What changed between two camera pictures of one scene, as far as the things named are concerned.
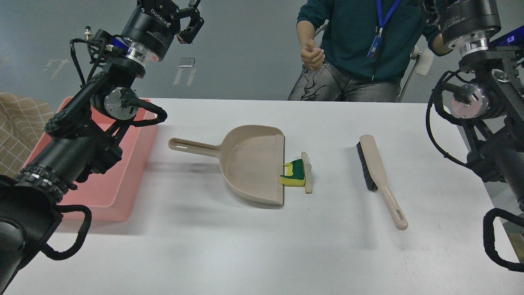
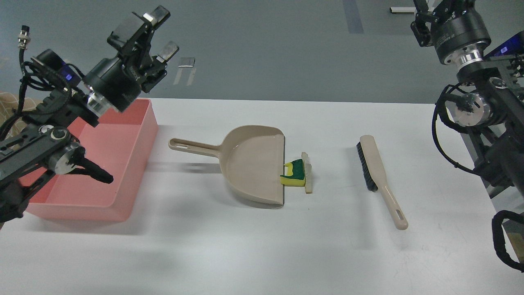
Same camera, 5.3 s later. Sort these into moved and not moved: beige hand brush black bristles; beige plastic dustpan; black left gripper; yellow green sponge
Moved: black left gripper
Not moved: beige hand brush black bristles; yellow green sponge; beige plastic dustpan
